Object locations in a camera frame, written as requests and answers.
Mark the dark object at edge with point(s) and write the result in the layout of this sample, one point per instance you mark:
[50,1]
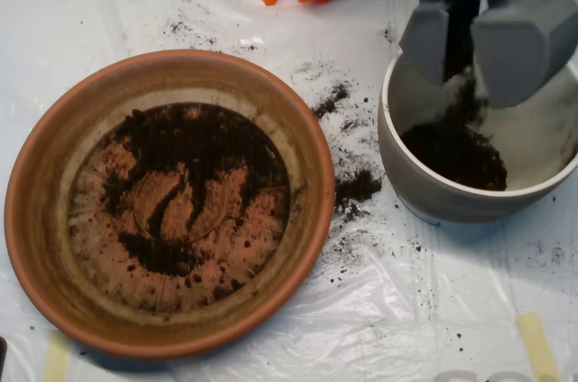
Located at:
[2,355]

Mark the dark soil pile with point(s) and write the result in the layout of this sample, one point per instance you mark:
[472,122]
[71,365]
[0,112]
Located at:
[217,142]

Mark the clear plastic sheet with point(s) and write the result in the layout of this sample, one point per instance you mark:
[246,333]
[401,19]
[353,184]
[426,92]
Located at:
[406,300]

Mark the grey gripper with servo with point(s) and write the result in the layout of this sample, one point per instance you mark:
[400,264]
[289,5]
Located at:
[510,52]

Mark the large spilled soil clump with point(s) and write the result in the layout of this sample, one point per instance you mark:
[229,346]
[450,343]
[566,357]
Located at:
[357,185]

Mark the terracotta saucer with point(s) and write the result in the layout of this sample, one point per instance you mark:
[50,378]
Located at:
[45,219]

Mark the faded beige tape strip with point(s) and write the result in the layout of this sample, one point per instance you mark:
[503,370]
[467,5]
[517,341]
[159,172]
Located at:
[56,359]

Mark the long beige tape strip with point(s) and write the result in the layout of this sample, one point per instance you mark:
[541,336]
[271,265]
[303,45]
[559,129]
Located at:
[537,346]

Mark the small spilled soil clump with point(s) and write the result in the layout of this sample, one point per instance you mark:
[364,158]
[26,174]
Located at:
[327,106]

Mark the white ceramic pot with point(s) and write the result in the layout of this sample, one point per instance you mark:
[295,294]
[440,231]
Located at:
[429,206]

